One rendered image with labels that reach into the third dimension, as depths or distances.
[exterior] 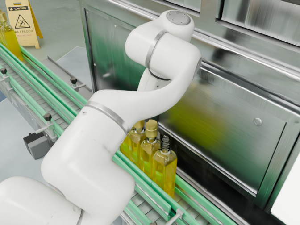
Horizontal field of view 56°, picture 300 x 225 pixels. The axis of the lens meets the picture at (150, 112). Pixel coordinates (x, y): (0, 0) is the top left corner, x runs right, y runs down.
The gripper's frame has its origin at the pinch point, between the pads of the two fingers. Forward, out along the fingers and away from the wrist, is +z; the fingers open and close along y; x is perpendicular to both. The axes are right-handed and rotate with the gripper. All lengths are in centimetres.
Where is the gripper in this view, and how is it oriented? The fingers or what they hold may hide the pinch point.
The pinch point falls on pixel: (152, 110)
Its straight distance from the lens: 76.4
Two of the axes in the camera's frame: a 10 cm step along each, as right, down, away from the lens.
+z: -1.7, 6.3, 7.6
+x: 6.5, 6.5, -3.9
